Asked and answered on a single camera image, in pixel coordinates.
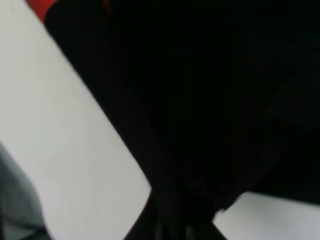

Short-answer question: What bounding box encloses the black printed t-shirt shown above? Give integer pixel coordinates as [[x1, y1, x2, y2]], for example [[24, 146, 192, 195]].
[[24, 0, 320, 240]]

